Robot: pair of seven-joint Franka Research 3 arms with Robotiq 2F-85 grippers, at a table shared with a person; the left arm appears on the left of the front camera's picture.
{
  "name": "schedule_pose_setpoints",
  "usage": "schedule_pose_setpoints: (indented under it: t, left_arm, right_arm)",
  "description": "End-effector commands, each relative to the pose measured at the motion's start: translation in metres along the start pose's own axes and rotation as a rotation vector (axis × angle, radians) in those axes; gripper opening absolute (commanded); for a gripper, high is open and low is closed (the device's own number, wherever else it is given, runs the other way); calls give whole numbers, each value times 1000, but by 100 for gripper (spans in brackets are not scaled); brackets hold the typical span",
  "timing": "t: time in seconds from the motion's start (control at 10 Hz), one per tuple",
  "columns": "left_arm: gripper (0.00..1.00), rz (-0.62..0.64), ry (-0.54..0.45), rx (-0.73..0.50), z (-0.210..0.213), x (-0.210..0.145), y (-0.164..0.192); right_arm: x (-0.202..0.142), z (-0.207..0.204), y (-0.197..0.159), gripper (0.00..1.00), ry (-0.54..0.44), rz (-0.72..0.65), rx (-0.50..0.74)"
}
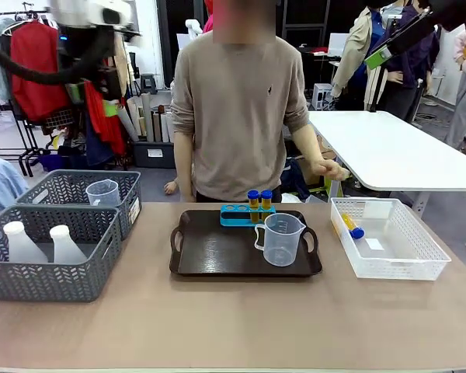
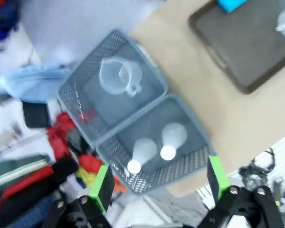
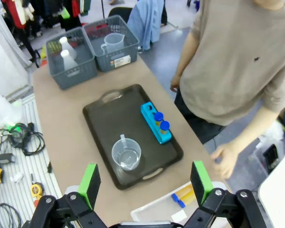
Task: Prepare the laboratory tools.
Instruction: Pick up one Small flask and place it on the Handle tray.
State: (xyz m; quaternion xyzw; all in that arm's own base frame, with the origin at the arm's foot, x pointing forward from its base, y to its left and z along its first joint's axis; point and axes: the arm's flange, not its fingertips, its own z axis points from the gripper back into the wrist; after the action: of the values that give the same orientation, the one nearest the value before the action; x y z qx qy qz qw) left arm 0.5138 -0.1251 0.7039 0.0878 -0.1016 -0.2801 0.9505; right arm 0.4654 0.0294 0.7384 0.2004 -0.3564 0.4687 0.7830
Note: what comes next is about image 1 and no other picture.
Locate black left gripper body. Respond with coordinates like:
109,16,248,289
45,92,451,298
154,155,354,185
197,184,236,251
60,29,123,100

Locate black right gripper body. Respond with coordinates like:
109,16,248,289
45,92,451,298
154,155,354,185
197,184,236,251
376,9,440,59

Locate yellow tube with blue cap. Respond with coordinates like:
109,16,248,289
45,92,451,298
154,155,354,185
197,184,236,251
247,190,261,225
259,190,273,222
340,212,365,240

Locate clear plastic measuring cup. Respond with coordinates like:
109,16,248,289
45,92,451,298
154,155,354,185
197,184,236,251
254,213,306,268
85,179,122,207

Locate person's left forearm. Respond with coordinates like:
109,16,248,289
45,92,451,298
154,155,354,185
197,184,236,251
289,120,327,172

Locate person's right forearm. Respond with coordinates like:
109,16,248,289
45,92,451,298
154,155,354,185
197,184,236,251
173,134,197,203

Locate person's left hand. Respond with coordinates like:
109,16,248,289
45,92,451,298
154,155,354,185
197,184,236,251
309,157,346,180

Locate red hanging cloth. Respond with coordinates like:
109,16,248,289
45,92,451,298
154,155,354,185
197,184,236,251
83,81,127,156

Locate mannequin in beige coat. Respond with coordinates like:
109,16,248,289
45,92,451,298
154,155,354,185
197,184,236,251
331,5,389,112

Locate mannequin in purple jacket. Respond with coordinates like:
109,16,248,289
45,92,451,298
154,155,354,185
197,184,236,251
384,3,440,121

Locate white paper roll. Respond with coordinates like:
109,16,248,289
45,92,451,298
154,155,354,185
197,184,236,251
141,92,155,143

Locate grey step stool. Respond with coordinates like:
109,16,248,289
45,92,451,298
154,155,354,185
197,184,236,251
141,73,159,94

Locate red hanging jacket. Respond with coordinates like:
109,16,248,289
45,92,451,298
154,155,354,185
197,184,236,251
9,21,73,124

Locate dark grey storage bin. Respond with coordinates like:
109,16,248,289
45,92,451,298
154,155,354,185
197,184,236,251
133,140,176,169

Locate white computer case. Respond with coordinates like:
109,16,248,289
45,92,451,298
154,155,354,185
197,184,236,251
312,82,334,111

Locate black clothing rack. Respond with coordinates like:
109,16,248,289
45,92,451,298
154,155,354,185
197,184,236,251
0,11,42,178

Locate grey basket with label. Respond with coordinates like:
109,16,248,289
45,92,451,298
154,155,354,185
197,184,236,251
16,169,142,242

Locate white rounded table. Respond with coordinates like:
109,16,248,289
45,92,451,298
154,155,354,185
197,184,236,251
306,110,466,222

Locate light blue shirt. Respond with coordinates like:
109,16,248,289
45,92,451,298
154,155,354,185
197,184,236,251
0,150,29,225

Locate person in beige sweater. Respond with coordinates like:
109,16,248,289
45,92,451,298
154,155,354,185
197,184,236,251
170,0,310,203

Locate white plastic bottle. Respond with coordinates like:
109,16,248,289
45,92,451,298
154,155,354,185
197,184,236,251
49,225,89,264
2,221,50,264

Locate blue test tube rack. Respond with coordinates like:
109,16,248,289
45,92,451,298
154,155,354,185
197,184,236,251
219,204,276,228

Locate dark brown plastic tray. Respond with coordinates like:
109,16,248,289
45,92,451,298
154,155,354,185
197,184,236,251
169,209,323,277

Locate grey basket without label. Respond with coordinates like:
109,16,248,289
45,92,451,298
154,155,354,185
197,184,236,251
0,204,122,303

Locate white perforated plastic basket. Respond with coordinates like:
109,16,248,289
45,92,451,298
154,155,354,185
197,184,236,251
329,197,452,281

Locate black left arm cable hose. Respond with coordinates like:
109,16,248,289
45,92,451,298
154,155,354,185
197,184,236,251
0,26,113,85

